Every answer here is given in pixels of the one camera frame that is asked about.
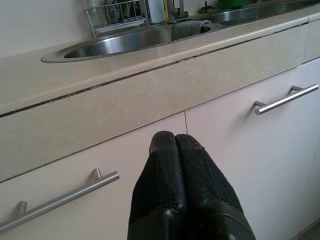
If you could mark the grey dish cloth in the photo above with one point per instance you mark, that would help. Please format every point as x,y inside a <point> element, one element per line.
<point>185,28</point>

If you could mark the yellow upright strip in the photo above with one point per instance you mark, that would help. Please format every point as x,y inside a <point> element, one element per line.
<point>165,10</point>

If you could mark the plain white bottle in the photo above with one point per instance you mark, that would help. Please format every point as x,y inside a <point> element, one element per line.
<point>156,12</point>

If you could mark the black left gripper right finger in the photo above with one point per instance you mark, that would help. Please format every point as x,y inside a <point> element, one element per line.
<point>205,180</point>

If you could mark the stainless steel double sink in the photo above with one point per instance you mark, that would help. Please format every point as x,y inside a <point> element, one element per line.
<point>112,46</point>

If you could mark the clear glass jar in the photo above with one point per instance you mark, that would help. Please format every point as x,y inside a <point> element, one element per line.
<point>96,12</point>

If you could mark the green plastic bowl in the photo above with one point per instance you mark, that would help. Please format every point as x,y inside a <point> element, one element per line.
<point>232,3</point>

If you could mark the black sink plug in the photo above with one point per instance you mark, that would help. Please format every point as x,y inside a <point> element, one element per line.
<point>206,10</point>

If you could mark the white cabinet door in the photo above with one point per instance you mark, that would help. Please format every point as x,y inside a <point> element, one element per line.
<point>87,160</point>
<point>275,150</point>

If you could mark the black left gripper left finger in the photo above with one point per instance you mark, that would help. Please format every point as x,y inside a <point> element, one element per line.
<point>160,175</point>

